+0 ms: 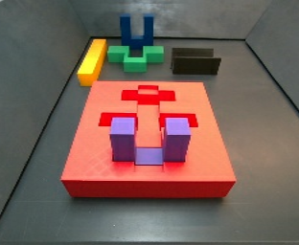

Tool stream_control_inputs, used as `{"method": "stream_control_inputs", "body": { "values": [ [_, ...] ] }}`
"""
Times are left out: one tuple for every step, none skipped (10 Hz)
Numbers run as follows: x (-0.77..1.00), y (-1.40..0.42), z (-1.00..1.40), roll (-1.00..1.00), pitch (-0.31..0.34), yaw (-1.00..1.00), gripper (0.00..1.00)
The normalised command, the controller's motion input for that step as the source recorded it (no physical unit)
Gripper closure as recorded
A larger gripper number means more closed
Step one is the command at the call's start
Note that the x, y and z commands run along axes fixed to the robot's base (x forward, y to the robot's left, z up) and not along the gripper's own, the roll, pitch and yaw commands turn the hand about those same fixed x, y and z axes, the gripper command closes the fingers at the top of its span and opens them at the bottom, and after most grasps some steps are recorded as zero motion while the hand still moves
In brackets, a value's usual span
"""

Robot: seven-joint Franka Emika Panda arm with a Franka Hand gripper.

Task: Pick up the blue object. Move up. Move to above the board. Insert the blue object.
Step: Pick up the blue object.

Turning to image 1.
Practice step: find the dark blue U-shaped block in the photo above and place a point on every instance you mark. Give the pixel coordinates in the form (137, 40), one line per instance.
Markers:
(136, 41)

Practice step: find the red slotted board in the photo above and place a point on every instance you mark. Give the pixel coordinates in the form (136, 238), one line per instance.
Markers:
(92, 175)

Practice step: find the purple U-shaped block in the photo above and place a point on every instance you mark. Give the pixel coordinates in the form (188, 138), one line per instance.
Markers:
(171, 150)

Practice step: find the yellow long bar block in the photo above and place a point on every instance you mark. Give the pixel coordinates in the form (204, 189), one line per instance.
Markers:
(92, 63)

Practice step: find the black block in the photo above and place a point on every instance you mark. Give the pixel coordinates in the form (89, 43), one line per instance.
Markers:
(193, 61)

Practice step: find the green stepped block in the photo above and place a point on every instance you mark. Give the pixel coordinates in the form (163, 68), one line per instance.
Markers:
(135, 64)

